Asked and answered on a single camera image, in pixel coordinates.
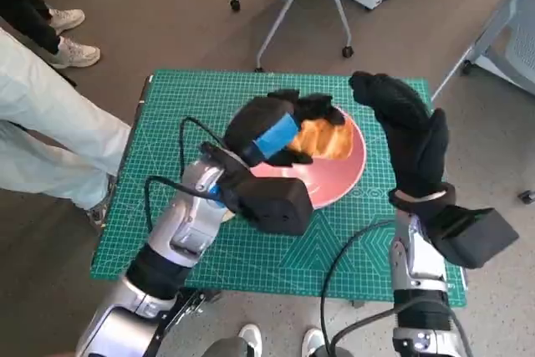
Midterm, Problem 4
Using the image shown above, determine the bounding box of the person in light trousers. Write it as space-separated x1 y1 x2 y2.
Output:
0 26 133 227

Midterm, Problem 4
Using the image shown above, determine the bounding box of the grey robot left leg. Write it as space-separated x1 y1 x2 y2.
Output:
204 335 251 357

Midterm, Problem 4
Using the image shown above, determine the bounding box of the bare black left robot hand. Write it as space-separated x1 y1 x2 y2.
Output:
223 88 348 167

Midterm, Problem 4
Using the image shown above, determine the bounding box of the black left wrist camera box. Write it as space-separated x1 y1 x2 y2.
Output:
200 141 313 237

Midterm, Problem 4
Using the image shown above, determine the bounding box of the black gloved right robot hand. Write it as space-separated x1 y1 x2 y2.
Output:
349 71 451 196

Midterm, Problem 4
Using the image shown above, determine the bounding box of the pink bowl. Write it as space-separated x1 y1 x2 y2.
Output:
248 105 368 210

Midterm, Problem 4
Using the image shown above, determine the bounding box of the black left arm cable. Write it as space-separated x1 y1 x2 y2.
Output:
144 116 229 241

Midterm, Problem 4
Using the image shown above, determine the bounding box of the white robot right foot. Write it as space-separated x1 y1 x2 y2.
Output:
300 327 328 357

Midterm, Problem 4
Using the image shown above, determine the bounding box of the white robot left foot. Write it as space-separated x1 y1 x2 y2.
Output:
237 323 263 357

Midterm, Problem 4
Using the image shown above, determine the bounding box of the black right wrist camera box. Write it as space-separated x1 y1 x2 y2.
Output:
421 205 520 269

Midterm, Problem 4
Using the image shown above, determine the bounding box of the white robot foot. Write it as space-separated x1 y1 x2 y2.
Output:
237 323 263 357
300 327 328 357

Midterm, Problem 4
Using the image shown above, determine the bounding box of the green cutting mat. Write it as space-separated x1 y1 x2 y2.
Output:
90 68 468 308

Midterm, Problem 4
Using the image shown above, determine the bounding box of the braided golden toy bread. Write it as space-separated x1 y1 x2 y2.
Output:
288 118 354 161

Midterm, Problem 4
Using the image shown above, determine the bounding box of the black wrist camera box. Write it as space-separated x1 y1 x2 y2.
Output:
421 205 520 269
200 141 313 237

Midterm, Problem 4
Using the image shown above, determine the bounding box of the dark robot right leg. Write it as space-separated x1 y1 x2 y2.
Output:
315 344 356 357

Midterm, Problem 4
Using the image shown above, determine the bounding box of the white mesh rolling cart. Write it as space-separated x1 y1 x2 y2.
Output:
430 0 535 97

